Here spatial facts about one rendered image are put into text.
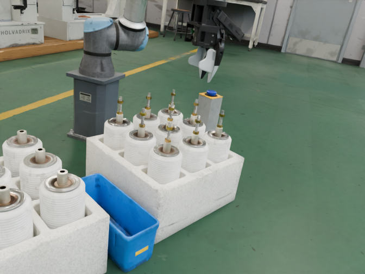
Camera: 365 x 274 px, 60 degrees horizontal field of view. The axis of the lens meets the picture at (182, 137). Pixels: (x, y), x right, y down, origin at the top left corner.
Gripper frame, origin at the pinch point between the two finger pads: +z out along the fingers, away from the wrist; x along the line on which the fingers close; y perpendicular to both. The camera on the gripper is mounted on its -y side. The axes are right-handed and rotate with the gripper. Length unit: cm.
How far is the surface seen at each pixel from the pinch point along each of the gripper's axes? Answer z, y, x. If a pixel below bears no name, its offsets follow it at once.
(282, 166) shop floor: 46, -60, -14
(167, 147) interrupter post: 19.6, 12.3, 4.5
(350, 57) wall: 35, -456, -268
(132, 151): 24.7, 19.0, -4.8
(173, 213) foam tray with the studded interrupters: 37.9, 11.2, 11.2
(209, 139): 21.8, -6.2, -1.9
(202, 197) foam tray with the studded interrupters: 36.9, -0.7, 7.6
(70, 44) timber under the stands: 40, -10, -266
